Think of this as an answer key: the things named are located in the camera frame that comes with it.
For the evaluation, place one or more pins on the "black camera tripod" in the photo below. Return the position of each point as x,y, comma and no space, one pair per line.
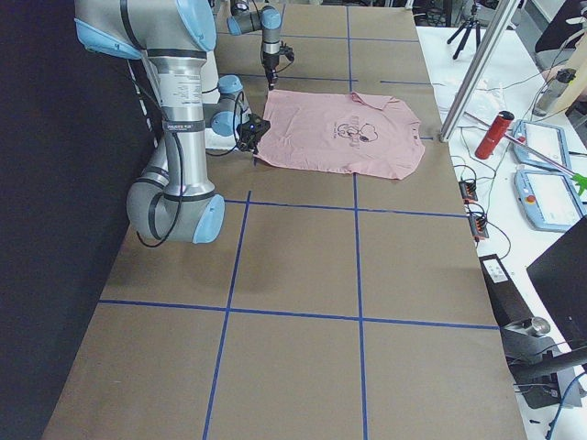
471,24

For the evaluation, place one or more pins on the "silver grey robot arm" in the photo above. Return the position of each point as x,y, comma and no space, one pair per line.
268,21
173,198

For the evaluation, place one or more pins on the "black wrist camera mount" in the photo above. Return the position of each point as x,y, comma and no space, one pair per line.
287,52

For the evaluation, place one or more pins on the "red water bottle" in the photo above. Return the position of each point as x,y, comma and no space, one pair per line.
494,134

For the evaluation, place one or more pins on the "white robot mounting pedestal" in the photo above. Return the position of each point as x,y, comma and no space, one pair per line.
225,106

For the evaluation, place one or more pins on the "black monitor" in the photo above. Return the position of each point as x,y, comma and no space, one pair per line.
559,278

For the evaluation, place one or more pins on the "orange black connector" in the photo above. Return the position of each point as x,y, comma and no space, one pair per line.
468,189
478,221

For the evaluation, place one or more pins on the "far blue teach pendant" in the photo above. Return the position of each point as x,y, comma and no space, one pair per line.
547,139

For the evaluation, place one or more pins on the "black clamp with steel knob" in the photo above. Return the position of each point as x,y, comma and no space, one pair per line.
542,371

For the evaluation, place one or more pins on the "aluminium frame post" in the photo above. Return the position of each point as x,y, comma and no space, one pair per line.
486,44

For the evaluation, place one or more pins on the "near blue teach pendant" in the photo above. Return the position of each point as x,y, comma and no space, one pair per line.
548,200

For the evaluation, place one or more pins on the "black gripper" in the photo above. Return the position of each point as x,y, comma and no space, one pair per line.
248,141
270,60

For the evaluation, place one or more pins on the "pink Snoopy t-shirt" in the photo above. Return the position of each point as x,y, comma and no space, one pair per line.
373,135

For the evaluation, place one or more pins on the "far orange black connector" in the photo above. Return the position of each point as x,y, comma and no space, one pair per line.
468,189

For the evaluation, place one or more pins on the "near orange black connector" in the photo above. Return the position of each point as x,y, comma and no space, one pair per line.
478,221

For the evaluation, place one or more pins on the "blue teach pendant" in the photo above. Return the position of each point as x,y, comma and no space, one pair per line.
547,139
548,200

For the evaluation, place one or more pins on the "black box with label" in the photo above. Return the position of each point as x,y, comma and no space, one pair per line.
507,302

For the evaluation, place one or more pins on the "grey clear drink bottle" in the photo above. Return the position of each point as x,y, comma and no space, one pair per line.
555,88

